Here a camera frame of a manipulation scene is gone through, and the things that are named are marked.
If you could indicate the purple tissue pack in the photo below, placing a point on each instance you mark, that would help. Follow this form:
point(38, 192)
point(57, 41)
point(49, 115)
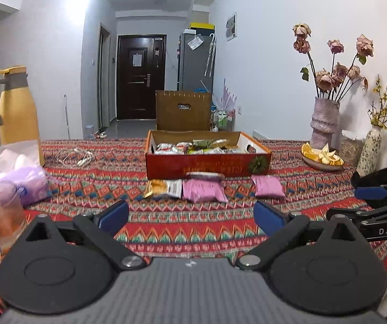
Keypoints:
point(31, 182)

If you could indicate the purple wall decoration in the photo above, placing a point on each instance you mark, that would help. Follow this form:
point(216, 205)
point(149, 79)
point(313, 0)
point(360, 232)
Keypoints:
point(227, 96)

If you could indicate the brown snack packet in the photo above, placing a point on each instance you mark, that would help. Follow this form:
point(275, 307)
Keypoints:
point(205, 175)

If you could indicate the cluttered white storage rack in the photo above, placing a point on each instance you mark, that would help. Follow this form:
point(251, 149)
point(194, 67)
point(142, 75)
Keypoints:
point(223, 119)

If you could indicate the orange and white snack packet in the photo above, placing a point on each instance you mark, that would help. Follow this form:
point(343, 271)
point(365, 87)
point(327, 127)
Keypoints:
point(166, 189)

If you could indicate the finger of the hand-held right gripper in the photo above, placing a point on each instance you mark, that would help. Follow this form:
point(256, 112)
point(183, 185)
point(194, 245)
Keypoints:
point(370, 193)
point(382, 222)

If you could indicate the yellow box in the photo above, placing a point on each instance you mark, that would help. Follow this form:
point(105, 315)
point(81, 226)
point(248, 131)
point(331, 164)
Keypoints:
point(201, 26)

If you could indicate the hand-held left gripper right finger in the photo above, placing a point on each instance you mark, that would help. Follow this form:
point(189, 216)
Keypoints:
point(267, 216)

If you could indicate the orange peels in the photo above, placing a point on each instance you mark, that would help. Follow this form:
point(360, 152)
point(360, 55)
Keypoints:
point(325, 153)

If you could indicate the clear folded umbrella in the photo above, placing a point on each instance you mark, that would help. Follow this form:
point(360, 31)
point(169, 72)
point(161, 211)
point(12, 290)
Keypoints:
point(210, 57)

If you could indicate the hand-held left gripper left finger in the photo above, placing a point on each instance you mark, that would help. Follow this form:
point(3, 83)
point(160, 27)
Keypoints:
point(114, 216)

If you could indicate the yellow thermos jug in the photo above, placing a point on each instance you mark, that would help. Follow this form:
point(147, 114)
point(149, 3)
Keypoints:
point(17, 114)

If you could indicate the speckled white vase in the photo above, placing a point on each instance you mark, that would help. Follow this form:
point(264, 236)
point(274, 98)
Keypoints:
point(369, 152)

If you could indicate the white paper door notice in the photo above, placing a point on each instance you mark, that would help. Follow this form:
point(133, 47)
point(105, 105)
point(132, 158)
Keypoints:
point(137, 59)

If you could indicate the dried pink roses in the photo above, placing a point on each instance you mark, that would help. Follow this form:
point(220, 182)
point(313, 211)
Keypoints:
point(326, 81)

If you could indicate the brown wooden chair back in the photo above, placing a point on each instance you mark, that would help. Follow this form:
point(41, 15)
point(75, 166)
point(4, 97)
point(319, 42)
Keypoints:
point(183, 118)

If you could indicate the round ceiling light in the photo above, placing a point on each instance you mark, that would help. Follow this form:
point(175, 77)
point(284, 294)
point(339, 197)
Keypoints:
point(161, 0)

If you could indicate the brown plate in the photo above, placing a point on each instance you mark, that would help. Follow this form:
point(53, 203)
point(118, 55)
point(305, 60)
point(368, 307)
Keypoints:
point(315, 166)

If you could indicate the red cardboard box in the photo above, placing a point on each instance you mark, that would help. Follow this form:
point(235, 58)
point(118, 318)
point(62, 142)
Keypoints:
point(207, 167)

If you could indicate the dark brown door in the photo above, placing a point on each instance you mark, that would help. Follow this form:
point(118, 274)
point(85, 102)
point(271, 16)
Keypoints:
point(141, 98)

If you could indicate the clear plastic cup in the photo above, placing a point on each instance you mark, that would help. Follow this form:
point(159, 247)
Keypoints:
point(4, 216)

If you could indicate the pink snack packet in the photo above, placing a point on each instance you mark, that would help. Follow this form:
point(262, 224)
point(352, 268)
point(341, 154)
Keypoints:
point(203, 190)
point(267, 186)

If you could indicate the glass jar with grain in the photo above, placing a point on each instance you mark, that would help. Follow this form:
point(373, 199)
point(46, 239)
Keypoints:
point(350, 152)

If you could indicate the clear plastic bag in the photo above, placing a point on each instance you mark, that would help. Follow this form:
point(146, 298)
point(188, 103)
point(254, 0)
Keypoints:
point(195, 43)

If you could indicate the grey refrigerator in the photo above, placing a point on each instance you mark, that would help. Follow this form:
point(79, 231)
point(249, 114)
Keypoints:
point(193, 67)

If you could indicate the grey interior door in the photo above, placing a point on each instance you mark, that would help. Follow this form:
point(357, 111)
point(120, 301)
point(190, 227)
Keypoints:
point(105, 74)

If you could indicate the pile of snack packets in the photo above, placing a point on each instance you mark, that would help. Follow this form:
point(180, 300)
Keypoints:
point(193, 146)

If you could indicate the pink ribbed vase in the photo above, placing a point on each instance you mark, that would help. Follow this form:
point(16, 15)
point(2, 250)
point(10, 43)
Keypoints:
point(325, 125)

